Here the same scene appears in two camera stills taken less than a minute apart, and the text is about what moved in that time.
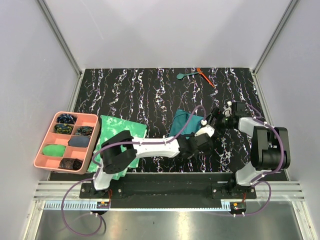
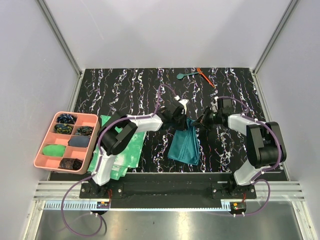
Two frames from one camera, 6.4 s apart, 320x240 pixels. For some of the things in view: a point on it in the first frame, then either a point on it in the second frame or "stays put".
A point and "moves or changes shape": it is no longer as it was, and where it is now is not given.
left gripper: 195,155 → 183,125
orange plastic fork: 199,70 stays put
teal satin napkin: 192,126 moves or changes shape
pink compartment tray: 69,143 stays put
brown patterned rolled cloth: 70,163 stays put
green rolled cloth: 54,150 stays put
